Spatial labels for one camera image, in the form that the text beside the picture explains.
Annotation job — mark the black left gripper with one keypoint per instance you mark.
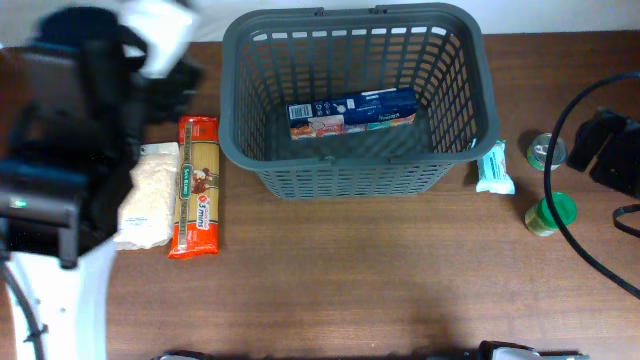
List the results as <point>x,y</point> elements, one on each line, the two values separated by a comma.
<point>165,91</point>

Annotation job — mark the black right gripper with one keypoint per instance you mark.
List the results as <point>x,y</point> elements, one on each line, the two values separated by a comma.
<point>610,168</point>

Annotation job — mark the grey plastic mesh basket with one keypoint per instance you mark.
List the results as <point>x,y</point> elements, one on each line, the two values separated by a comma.
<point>276,61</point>

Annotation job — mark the blue cardboard food box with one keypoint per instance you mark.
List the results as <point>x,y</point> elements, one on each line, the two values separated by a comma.
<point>353,113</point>

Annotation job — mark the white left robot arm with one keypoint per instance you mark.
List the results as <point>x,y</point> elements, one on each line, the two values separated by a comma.
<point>60,313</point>

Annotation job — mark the green white tissue pack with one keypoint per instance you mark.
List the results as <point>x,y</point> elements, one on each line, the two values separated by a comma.
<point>493,176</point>

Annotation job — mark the tin can with pull tab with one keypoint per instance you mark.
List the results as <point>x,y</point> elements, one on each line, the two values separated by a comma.
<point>538,152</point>

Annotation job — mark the green lid glass jar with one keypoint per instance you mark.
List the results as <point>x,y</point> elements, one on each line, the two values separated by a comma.
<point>539,219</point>

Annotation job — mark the clear bag of rice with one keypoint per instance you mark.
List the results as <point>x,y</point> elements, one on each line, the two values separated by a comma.
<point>145,217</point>

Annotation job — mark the orange spaghetti packet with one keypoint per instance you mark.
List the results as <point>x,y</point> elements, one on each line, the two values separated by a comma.
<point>196,218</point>

